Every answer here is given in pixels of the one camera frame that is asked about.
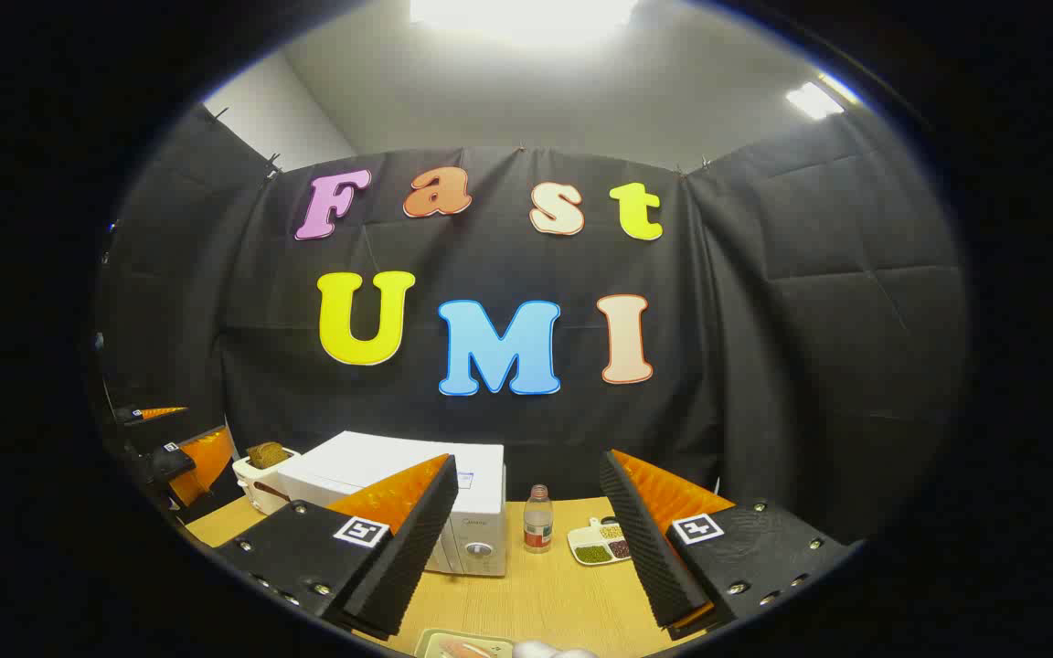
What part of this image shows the small ceiling light panel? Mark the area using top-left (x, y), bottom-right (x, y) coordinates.
top-left (785, 80), bottom-right (846, 121)

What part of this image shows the white divided dish with beans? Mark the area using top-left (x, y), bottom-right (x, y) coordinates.
top-left (567, 517), bottom-right (634, 567)

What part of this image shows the white toaster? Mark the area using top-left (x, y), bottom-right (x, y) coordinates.
top-left (232, 445), bottom-right (301, 515)

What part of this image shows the pale pink round bun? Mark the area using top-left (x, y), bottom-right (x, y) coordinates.
top-left (513, 639), bottom-right (601, 658)

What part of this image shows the white microwave oven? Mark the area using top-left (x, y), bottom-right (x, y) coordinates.
top-left (275, 431), bottom-right (507, 578)

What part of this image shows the clear plastic bottle red label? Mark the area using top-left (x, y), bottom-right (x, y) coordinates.
top-left (524, 484), bottom-right (553, 554)

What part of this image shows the black backdrop cloth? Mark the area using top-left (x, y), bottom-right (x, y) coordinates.
top-left (92, 101), bottom-right (971, 549)

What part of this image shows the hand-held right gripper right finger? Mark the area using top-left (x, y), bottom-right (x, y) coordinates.
top-left (600, 449), bottom-right (856, 641)

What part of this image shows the large ceiling light panel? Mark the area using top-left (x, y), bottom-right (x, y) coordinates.
top-left (410, 0), bottom-right (639, 42)

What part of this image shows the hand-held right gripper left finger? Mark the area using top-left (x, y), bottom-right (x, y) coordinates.
top-left (216, 453), bottom-right (460, 641)

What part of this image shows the pale rectangular plate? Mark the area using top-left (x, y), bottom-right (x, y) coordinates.
top-left (415, 628), bottom-right (518, 658)

